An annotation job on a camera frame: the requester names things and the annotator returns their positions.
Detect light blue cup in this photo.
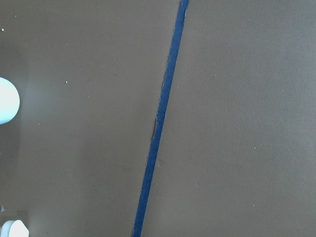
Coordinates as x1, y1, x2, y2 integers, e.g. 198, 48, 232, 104
0, 78, 20, 124

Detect blue tape line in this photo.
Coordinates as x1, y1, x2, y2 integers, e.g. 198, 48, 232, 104
131, 0, 189, 237

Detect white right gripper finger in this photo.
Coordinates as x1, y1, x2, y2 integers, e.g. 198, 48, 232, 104
0, 220, 29, 237

